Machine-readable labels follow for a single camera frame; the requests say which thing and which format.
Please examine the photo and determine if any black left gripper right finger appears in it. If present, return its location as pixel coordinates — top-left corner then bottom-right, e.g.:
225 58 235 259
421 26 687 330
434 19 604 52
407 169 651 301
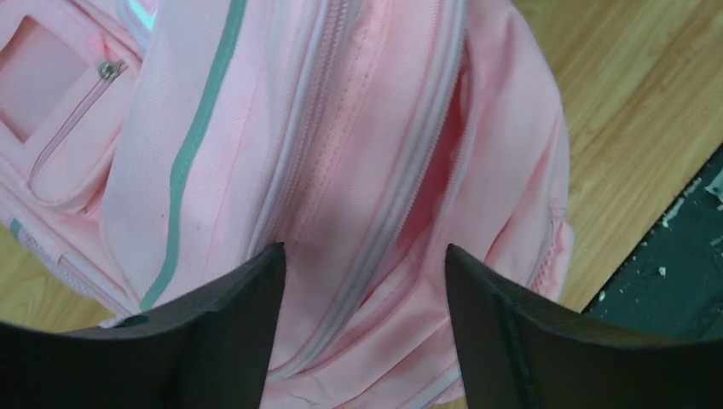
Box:
445 245 722 408

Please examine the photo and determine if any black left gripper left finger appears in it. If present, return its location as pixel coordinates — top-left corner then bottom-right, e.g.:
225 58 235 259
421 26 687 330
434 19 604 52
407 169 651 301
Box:
1 243 286 408

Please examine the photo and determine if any pink student backpack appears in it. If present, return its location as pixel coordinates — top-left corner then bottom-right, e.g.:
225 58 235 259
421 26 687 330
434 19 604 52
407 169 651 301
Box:
1 1 573 408

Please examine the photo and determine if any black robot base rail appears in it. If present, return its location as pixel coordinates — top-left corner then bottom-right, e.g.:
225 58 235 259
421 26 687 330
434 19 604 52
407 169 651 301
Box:
584 149 722 340

